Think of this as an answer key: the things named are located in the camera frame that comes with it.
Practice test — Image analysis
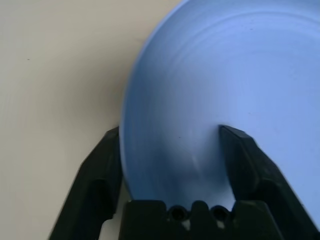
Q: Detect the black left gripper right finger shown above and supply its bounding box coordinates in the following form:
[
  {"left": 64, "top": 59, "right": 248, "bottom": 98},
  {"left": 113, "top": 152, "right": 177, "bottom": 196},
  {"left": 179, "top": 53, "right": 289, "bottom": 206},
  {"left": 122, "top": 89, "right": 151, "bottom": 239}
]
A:
[{"left": 218, "top": 124, "right": 320, "bottom": 240}]

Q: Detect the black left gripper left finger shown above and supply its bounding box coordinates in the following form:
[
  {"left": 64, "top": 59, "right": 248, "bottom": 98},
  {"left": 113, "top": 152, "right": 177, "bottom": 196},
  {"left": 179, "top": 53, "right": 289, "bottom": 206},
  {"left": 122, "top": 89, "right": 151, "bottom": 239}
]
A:
[{"left": 48, "top": 126, "right": 123, "bottom": 240}]

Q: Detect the blue plastic plate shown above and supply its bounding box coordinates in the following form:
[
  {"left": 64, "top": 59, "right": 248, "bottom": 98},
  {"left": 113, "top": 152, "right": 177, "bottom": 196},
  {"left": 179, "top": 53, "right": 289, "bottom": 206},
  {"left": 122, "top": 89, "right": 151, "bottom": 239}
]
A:
[{"left": 118, "top": 0, "right": 320, "bottom": 205}]

